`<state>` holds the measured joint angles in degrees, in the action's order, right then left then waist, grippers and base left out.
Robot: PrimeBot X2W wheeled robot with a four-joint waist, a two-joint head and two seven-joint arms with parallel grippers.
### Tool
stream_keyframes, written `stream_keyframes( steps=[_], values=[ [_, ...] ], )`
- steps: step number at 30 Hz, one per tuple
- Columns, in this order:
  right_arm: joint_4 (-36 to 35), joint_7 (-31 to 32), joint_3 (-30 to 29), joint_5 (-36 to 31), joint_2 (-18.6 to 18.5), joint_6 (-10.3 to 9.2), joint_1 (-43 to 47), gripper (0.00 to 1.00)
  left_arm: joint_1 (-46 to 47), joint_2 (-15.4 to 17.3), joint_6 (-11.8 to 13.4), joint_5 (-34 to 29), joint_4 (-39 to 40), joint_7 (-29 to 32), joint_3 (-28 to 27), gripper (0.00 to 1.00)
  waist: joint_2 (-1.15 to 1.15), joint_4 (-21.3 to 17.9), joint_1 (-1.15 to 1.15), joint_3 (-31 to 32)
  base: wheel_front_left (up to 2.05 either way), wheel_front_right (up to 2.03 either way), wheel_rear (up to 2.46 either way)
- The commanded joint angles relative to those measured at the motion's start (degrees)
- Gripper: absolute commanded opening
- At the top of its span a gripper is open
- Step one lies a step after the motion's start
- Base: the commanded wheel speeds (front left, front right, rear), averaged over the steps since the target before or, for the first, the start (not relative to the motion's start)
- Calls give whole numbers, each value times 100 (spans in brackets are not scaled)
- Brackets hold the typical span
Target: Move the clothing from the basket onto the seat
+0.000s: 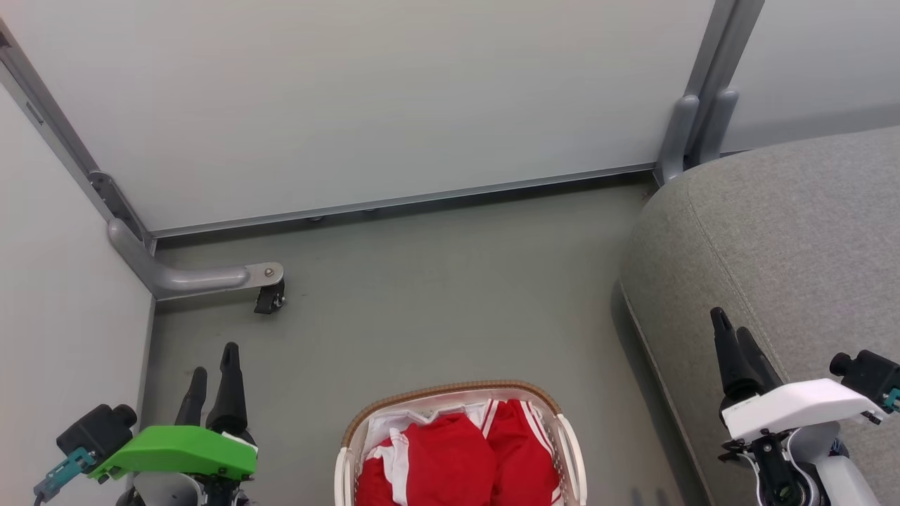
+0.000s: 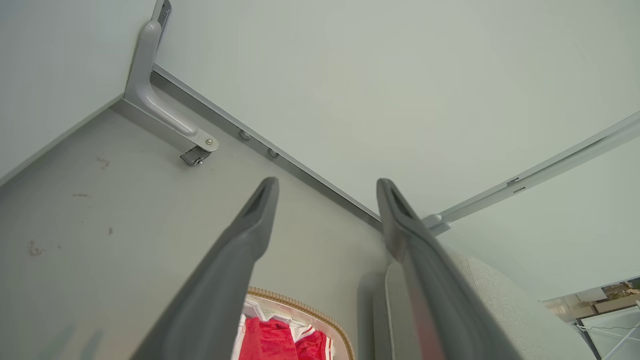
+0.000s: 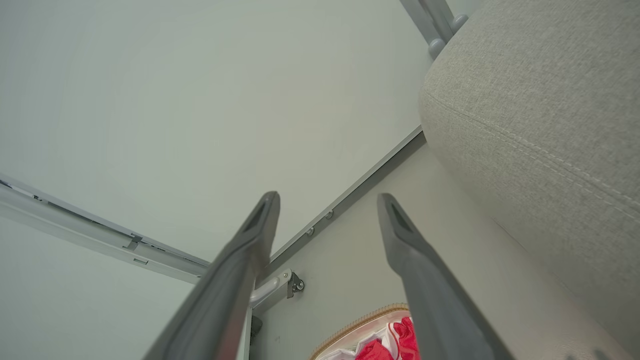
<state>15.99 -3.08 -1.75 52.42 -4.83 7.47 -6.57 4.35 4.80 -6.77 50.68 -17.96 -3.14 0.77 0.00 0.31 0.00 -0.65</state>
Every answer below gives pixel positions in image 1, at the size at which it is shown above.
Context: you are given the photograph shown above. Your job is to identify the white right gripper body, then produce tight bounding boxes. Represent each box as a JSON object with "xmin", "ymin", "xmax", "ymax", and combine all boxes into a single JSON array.
[{"xmin": 721, "ymin": 378, "xmax": 888, "ymax": 442}]

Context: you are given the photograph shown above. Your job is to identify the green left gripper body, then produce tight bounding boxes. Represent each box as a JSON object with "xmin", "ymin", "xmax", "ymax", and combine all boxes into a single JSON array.
[{"xmin": 88, "ymin": 425, "xmax": 258, "ymax": 482}]

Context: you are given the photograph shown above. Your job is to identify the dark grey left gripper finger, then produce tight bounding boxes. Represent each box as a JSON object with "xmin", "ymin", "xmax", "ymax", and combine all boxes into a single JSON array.
[
  {"xmin": 176, "ymin": 367, "xmax": 208, "ymax": 427},
  {"xmin": 205, "ymin": 342, "xmax": 248, "ymax": 436}
]

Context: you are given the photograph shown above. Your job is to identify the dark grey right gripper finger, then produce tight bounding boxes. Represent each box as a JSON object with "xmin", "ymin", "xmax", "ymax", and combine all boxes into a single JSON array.
[
  {"xmin": 710, "ymin": 307, "xmax": 757, "ymax": 403},
  {"xmin": 736, "ymin": 327, "xmax": 785, "ymax": 393}
]

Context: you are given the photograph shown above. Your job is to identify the red and white garment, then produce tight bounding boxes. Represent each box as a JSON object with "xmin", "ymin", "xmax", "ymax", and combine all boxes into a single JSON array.
[{"xmin": 356, "ymin": 398, "xmax": 563, "ymax": 506}]

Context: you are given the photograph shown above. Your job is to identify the grey fabric sofa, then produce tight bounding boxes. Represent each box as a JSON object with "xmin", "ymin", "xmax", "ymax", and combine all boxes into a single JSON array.
[{"xmin": 619, "ymin": 125, "xmax": 900, "ymax": 506}]

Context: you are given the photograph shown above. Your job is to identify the black caster wheel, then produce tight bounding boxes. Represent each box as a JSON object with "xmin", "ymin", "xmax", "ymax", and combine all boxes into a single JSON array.
[{"xmin": 254, "ymin": 279, "xmax": 286, "ymax": 315}]

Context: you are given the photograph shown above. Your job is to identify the long grey partition foot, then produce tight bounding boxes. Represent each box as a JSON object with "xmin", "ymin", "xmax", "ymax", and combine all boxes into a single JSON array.
[{"xmin": 107, "ymin": 218, "xmax": 285, "ymax": 301}]

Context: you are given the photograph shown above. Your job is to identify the white plastic basket liner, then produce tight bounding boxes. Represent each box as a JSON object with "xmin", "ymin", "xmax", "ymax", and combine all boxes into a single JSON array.
[{"xmin": 362, "ymin": 403, "xmax": 493, "ymax": 454}]

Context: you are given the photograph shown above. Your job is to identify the white laundry basket brown rim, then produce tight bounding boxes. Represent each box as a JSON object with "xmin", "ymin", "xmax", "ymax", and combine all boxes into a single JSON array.
[{"xmin": 334, "ymin": 380, "xmax": 588, "ymax": 506}]

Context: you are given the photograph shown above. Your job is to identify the teal left camera cable plug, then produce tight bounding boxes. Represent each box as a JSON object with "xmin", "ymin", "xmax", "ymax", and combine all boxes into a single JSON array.
[{"xmin": 34, "ymin": 448, "xmax": 96, "ymax": 503}]

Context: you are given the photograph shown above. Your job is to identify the grey partition bottom rail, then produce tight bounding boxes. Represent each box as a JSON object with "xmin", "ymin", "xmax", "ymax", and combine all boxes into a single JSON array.
[{"xmin": 151, "ymin": 163, "xmax": 658, "ymax": 238}]

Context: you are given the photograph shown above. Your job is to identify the grey partition post with bracket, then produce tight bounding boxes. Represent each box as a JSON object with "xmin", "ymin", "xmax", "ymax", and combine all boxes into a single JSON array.
[{"xmin": 0, "ymin": 18, "xmax": 152, "ymax": 247}]

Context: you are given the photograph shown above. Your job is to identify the grey partition post with feet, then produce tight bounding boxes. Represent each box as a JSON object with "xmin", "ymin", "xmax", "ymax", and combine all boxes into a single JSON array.
[{"xmin": 686, "ymin": 0, "xmax": 766, "ymax": 99}]

